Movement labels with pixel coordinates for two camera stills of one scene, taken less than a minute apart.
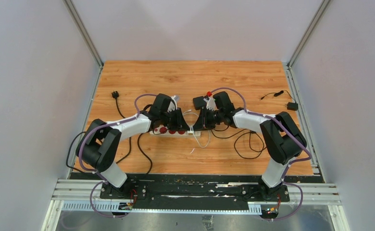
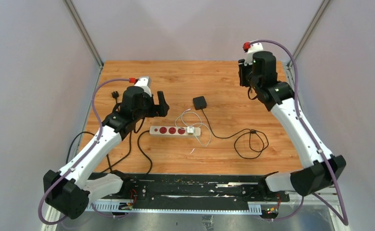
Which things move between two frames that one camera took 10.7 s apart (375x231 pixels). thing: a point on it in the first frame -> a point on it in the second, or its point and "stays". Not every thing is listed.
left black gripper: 180,124 -> 159,110
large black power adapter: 199,102 stays
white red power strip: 162,130 stays
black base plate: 195,192 stays
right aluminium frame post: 307,32 stays
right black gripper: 203,123 -> 243,69
